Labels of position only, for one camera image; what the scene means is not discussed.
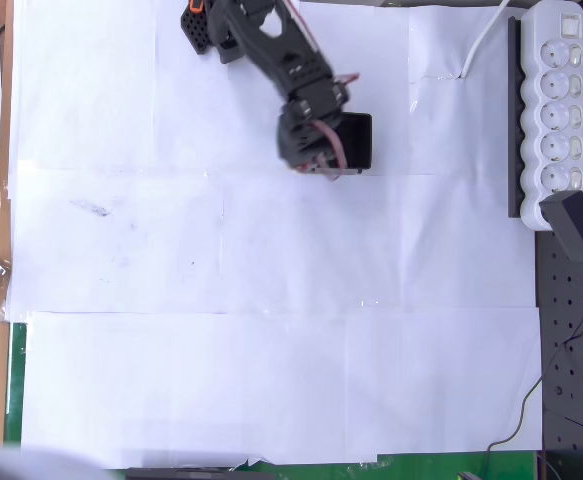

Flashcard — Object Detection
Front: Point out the black open box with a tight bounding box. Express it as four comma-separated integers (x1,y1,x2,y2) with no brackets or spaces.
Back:
335,112,374,175

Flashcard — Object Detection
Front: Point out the white power strip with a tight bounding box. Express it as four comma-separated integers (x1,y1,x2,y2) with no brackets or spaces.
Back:
519,0,583,232

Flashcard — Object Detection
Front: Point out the white paper table cover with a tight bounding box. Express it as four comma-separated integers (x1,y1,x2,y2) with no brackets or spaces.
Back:
4,0,545,470

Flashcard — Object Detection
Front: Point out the black power adapter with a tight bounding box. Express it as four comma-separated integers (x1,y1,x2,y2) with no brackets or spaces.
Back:
539,189,583,264

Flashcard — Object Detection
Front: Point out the flat black device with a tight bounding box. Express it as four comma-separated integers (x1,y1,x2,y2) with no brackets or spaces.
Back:
125,466,275,480

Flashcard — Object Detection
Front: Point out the black pegboard panel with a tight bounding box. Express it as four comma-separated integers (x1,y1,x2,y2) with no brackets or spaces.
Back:
534,0,583,454

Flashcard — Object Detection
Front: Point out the green cutting mat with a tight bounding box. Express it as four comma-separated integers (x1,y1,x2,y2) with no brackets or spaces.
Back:
4,322,542,480

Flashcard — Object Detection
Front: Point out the grey blurred object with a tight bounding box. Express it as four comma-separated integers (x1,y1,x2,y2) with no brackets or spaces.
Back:
0,427,112,480

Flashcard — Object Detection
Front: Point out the red white servo wire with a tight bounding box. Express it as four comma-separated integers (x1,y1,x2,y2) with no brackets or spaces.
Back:
310,118,350,182

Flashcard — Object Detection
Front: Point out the white power cable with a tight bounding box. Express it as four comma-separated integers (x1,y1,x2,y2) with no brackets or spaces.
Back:
458,0,512,80

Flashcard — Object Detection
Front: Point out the thin black adapter cable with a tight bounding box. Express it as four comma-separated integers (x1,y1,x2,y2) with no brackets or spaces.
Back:
480,259,583,480

